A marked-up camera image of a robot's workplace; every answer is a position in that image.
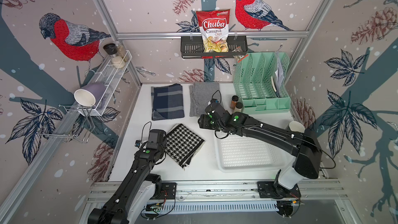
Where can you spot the black wire wall shelf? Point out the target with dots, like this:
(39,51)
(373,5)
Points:
(193,48)

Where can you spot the white wire wall shelf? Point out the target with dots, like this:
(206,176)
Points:
(110,77)

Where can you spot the dark green mug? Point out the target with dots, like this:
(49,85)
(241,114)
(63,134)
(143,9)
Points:
(296,126)

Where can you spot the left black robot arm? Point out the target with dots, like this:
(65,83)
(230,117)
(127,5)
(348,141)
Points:
(116,209)

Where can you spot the green plastic file organizer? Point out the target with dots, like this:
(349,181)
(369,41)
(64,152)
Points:
(253,86)

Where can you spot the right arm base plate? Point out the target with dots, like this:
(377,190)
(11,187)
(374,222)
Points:
(273,190)

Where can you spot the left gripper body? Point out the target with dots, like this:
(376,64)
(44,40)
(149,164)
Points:
(162,146)

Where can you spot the brown spice bottle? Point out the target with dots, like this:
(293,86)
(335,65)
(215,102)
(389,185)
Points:
(234,101)

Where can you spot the wire cup holder rack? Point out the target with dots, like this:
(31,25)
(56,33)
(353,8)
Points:
(68,123)

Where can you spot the white plastic basket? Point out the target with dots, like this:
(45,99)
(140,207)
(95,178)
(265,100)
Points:
(241,154)

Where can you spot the beige spice bottle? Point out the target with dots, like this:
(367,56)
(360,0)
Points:
(239,107)

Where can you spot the grey folded scarf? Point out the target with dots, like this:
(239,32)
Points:
(200,97)

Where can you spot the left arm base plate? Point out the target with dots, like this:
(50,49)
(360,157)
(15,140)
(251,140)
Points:
(152,191)

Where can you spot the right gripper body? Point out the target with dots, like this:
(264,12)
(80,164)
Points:
(207,123)

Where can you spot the navy plaid scarf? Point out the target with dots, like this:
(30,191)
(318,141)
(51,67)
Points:
(167,102)

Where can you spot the purple white cup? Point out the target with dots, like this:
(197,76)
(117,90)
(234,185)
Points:
(90,94)

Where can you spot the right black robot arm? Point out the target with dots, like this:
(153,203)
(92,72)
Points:
(303,146)

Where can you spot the red Chuba chips bag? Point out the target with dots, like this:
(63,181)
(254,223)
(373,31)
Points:
(214,28)

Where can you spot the papers in organizer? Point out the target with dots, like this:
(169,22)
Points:
(278,79)

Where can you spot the black white houndstooth scarf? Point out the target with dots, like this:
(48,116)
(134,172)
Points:
(182,145)

